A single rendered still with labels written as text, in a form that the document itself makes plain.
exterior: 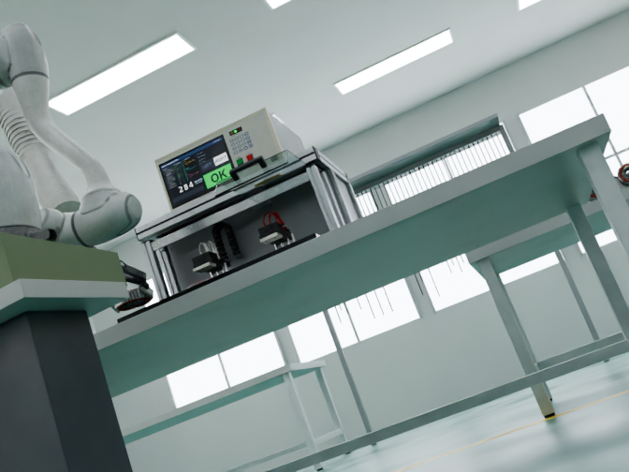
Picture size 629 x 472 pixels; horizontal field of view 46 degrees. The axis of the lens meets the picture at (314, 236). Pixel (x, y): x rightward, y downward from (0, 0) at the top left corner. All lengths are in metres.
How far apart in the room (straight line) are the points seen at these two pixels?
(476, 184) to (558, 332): 6.67
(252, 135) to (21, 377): 1.23
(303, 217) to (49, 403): 1.23
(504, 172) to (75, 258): 1.04
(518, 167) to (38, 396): 1.21
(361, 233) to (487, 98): 7.10
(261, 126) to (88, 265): 0.98
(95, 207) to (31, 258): 0.40
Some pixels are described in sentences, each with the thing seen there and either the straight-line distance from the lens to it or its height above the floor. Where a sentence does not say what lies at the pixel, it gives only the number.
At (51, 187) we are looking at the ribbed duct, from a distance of 3.68.
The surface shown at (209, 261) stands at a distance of 2.41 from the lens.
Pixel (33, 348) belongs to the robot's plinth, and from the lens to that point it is 1.61.
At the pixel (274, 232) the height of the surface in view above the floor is 0.89.
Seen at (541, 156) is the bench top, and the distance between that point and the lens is 1.92.
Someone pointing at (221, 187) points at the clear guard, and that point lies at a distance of 2.23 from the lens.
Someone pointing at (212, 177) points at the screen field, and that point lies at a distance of 2.55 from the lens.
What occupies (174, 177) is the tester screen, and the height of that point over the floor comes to 1.23.
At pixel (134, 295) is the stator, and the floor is 0.82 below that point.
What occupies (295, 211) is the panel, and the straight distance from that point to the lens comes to 2.54.
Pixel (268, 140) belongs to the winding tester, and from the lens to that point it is 2.50.
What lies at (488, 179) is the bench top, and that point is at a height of 0.71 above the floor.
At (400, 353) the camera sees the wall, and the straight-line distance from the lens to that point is 8.67.
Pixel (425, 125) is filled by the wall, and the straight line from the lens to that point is 8.97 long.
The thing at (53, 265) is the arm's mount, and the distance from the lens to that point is 1.67.
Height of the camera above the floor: 0.30
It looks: 13 degrees up
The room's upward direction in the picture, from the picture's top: 20 degrees counter-clockwise
